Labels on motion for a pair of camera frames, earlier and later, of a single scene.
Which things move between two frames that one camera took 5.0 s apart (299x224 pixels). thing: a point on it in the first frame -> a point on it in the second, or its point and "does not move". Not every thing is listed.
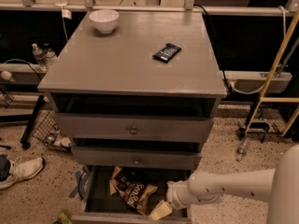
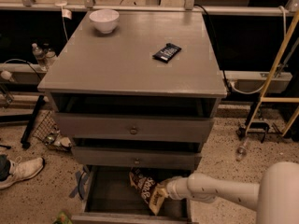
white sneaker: [21, 169] does not move
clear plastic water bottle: [40, 57] does not move
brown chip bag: [134, 189] -> [149, 190]
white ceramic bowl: [105, 21] does not move
